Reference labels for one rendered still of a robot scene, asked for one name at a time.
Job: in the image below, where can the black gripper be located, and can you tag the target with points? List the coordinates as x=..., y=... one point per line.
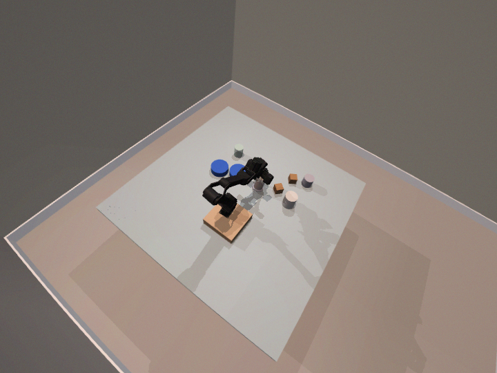
x=266, y=176

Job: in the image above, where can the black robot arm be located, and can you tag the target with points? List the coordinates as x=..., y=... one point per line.
x=226, y=200

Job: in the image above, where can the blue flat disc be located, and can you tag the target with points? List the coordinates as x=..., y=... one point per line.
x=219, y=168
x=234, y=169

